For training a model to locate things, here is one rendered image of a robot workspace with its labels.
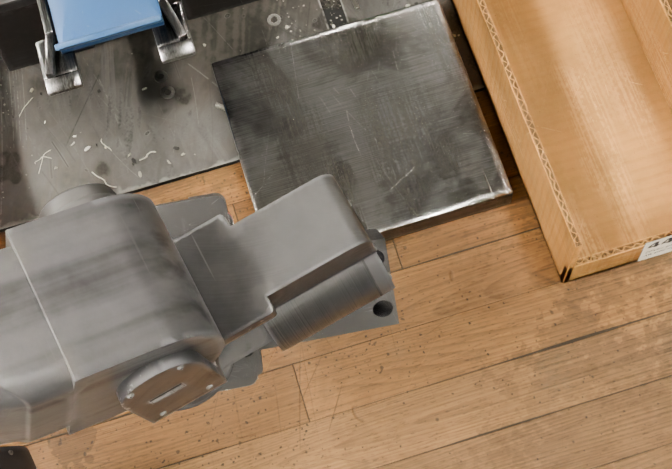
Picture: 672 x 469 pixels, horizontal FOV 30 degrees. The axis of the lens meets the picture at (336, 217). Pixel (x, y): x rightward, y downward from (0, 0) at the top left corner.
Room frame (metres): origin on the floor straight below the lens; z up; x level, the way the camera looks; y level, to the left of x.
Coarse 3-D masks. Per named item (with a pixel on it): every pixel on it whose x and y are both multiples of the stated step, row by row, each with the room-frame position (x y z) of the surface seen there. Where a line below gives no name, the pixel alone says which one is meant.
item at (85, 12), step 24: (48, 0) 0.46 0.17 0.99; (72, 0) 0.46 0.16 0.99; (96, 0) 0.46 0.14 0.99; (120, 0) 0.46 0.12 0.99; (144, 0) 0.45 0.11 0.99; (72, 24) 0.44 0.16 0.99; (96, 24) 0.44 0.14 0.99; (120, 24) 0.44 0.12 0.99; (144, 24) 0.42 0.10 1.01; (72, 48) 0.43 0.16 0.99
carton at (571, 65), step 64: (512, 0) 0.47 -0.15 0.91; (576, 0) 0.46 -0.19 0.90; (640, 0) 0.43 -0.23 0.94; (512, 64) 0.42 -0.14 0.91; (576, 64) 0.41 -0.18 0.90; (640, 64) 0.40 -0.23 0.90; (512, 128) 0.35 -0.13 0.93; (576, 128) 0.36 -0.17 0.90; (640, 128) 0.35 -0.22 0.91; (576, 192) 0.31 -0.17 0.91; (640, 192) 0.31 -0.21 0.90; (576, 256) 0.25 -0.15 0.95; (640, 256) 0.26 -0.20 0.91
